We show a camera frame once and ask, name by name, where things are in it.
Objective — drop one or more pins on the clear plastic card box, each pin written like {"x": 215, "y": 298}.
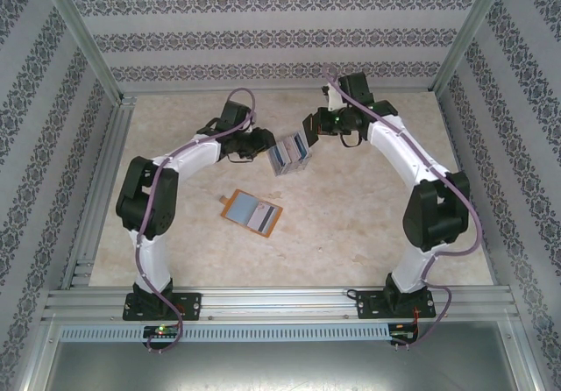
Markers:
{"x": 291, "y": 167}

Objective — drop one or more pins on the orange leather card holder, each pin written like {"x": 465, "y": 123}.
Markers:
{"x": 234, "y": 209}

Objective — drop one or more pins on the white card black magnetic stripe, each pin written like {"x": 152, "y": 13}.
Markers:
{"x": 263, "y": 219}

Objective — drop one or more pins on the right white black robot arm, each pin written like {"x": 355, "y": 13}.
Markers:
{"x": 438, "y": 215}

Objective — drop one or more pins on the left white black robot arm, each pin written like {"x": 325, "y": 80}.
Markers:
{"x": 151, "y": 264}

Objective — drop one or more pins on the white credit card pink print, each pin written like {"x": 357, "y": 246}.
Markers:
{"x": 282, "y": 154}

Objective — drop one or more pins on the grey metal shelf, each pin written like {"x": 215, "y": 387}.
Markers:
{"x": 280, "y": 364}

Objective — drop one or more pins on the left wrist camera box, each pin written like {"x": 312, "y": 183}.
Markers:
{"x": 251, "y": 130}

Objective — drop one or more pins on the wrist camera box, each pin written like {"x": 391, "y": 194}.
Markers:
{"x": 331, "y": 97}
{"x": 251, "y": 130}

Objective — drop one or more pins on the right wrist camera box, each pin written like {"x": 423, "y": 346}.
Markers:
{"x": 331, "y": 97}

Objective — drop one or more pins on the aluminium side rail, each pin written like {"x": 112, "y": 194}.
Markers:
{"x": 115, "y": 137}

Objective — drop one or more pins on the right aluminium frame post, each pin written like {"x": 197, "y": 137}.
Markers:
{"x": 466, "y": 36}

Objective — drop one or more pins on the aluminium frame post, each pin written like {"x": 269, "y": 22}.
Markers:
{"x": 466, "y": 36}
{"x": 83, "y": 36}

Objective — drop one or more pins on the aluminium front rail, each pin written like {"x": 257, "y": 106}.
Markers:
{"x": 280, "y": 305}

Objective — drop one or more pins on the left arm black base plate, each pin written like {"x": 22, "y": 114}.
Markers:
{"x": 188, "y": 305}

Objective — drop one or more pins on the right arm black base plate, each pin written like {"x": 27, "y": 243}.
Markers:
{"x": 368, "y": 305}

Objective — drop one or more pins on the left aluminium frame post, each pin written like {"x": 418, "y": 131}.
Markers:
{"x": 83, "y": 36}

